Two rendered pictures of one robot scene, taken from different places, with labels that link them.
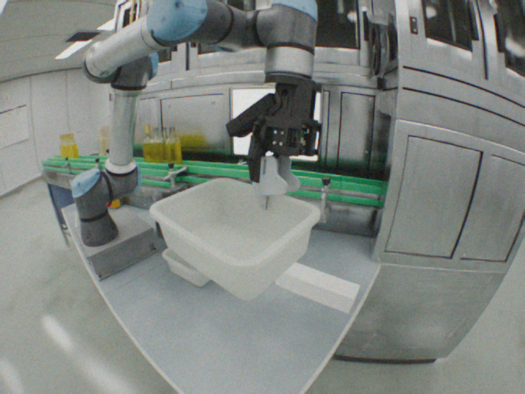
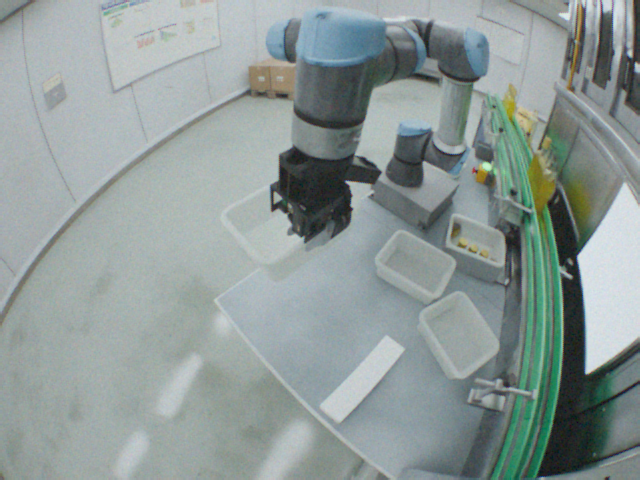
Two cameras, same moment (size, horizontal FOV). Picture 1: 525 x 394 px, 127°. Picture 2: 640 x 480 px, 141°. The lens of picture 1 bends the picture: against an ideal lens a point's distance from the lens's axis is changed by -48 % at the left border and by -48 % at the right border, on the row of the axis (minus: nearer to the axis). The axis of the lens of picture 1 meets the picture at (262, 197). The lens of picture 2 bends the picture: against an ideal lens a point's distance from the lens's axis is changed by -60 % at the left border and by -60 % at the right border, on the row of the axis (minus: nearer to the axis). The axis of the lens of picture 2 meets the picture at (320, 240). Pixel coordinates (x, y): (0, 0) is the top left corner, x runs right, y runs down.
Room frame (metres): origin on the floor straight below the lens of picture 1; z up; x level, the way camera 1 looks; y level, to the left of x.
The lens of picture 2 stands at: (0.43, -0.32, 1.45)
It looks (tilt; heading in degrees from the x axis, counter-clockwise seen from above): 48 degrees down; 98
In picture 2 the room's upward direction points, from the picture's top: straight up
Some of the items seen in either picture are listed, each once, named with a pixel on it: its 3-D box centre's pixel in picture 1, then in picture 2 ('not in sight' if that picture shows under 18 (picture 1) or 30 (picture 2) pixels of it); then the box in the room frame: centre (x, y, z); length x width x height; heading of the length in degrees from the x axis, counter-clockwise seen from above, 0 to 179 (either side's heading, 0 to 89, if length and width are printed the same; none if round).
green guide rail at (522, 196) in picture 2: (87, 165); (505, 128); (1.36, 1.22, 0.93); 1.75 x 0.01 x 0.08; 71
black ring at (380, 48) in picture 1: (379, 50); not in sight; (0.88, -0.44, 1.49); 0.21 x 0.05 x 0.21; 161
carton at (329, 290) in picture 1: (316, 285); (363, 380); (0.51, -0.15, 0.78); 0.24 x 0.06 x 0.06; 55
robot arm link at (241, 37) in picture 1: (235, 30); (374, 50); (0.44, 0.05, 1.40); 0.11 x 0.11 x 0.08; 59
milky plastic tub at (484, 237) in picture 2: not in sight; (473, 246); (0.87, 0.31, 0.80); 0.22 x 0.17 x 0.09; 161
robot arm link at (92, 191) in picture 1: (90, 191); (414, 138); (0.63, 0.58, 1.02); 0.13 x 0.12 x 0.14; 149
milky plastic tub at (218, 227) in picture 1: (231, 233); (291, 224); (0.32, 0.05, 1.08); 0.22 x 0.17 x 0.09; 51
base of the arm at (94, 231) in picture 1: (96, 223); (406, 164); (0.62, 0.58, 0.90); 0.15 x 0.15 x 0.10
